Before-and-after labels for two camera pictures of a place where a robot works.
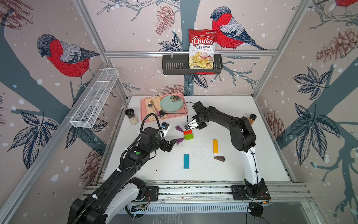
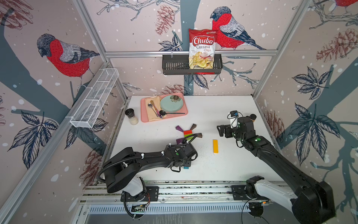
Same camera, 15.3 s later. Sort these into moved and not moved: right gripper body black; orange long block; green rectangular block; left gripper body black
Moved: left gripper body black; right gripper body black
Not moved: orange long block; green rectangular block
